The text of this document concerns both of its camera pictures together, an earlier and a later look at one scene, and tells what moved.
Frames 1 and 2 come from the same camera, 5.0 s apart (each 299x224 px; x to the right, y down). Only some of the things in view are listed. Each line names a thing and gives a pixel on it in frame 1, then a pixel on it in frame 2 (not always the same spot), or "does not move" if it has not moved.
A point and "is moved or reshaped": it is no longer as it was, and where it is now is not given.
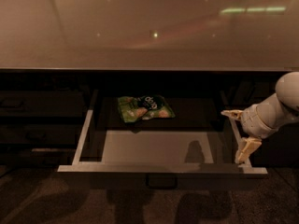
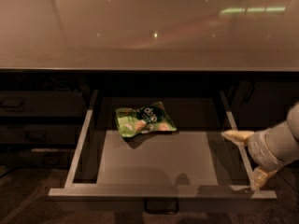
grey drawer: x=41 y=133 does not move
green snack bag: x=136 y=108 → x=150 y=118
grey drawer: x=159 y=139 is moved or reshaped
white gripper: x=251 y=121 → x=258 y=149
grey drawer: x=36 y=157 does not move
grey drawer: x=42 y=104 does not move
